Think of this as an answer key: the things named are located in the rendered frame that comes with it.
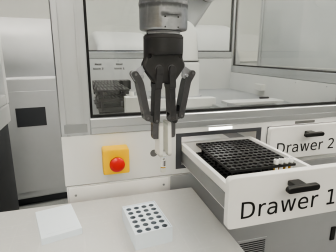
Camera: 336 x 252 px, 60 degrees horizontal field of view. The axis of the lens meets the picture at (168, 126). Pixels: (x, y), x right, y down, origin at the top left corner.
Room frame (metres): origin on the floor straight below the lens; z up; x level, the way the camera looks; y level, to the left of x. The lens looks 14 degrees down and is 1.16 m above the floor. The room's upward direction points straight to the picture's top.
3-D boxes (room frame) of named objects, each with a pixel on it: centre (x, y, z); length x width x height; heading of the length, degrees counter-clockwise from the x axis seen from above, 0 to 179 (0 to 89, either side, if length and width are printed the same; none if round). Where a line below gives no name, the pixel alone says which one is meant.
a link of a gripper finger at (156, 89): (0.56, 0.02, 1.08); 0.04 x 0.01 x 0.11; 21
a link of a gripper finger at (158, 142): (0.57, 0.02, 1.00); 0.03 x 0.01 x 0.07; 21
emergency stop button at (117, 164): (0.73, 0.14, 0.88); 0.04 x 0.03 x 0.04; 106
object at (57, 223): (0.62, 0.26, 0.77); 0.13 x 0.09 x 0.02; 29
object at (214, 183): (0.77, -0.20, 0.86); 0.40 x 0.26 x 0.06; 16
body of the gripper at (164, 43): (0.57, 0.01, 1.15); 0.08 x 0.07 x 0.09; 111
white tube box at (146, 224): (0.60, 0.05, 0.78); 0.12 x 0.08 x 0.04; 21
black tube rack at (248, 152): (0.76, -0.20, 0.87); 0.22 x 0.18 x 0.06; 16
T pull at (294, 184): (0.54, -0.26, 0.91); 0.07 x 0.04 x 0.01; 106
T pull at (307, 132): (0.93, -0.48, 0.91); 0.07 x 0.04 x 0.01; 106
